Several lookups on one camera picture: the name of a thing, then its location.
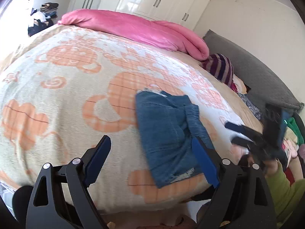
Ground pile of clothes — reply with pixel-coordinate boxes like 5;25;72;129
27;3;59;37

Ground blue denim lace-trimmed pants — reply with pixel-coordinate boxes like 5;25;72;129
136;90;214;189

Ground green sleeved right forearm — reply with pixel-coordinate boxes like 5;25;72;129
265;161;304;228

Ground cream orange patterned blanket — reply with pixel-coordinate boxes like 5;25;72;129
1;25;262;213

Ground cream pillow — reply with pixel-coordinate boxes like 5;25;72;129
233;75;247;95

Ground purple striped garment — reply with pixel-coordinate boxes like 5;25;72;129
200;53;237;92

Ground pink quilt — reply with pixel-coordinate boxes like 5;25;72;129
58;9;209;61

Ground person right hand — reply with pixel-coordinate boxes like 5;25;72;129
247;154;279;177

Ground grey quilted headboard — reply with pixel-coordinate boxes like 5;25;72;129
203;30;304;113

